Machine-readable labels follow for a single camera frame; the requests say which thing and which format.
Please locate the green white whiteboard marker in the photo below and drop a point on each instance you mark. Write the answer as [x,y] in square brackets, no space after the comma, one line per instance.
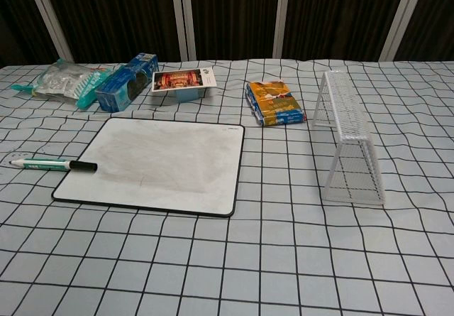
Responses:
[42,163]

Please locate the white dry-erase board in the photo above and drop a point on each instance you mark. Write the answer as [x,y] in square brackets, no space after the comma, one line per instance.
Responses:
[170,174]

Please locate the light blue card stand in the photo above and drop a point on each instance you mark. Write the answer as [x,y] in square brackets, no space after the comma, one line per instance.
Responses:
[189,96]

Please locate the orange yellow snack packet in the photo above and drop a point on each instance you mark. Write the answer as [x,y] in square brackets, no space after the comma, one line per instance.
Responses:
[276,104]

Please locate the red temple photo postcard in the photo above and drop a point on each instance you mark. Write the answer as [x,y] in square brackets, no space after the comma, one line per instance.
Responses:
[181,79]

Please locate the pale blue grid tablecloth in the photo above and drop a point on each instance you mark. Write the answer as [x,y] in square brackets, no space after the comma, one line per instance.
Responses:
[248,259]

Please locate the blue cookie box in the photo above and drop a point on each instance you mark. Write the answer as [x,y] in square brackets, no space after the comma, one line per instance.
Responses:
[120,85]

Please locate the teal clear plastic snack bag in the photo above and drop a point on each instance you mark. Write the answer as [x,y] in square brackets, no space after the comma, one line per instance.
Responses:
[60,80]

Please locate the white screen frame post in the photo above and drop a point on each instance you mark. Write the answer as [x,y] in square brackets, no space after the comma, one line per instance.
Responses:
[401,16]
[48,16]
[182,17]
[283,14]

